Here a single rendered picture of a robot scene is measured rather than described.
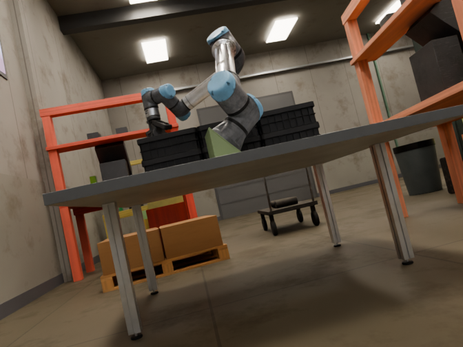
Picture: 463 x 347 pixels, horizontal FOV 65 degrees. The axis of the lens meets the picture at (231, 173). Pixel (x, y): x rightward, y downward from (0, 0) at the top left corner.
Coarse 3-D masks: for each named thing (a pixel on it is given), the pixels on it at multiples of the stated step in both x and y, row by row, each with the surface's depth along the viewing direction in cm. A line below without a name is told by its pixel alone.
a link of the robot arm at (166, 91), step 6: (168, 84) 181; (156, 90) 183; (162, 90) 180; (168, 90) 180; (174, 90) 184; (156, 96) 183; (162, 96) 182; (168, 96) 181; (174, 96) 186; (156, 102) 185; (162, 102) 185; (168, 102) 184; (174, 102) 186; (168, 108) 188
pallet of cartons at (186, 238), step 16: (176, 224) 337; (192, 224) 341; (208, 224) 344; (128, 240) 326; (160, 240) 331; (176, 240) 336; (192, 240) 339; (208, 240) 342; (128, 256) 324; (160, 256) 329; (176, 256) 334; (192, 256) 404; (208, 256) 376; (224, 256) 343; (112, 272) 320; (176, 272) 331; (112, 288) 318
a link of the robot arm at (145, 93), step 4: (148, 88) 187; (152, 88) 189; (144, 92) 187; (148, 92) 187; (144, 96) 187; (148, 96) 185; (144, 100) 187; (148, 100) 186; (144, 104) 187; (148, 104) 186; (152, 104) 187; (156, 104) 188; (144, 108) 188; (148, 108) 186
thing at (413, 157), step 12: (408, 144) 521; (420, 144) 515; (432, 144) 519; (396, 156) 545; (408, 156) 524; (420, 156) 516; (432, 156) 517; (408, 168) 528; (420, 168) 518; (432, 168) 516; (408, 180) 534; (420, 180) 520; (432, 180) 516; (408, 192) 546; (420, 192) 522
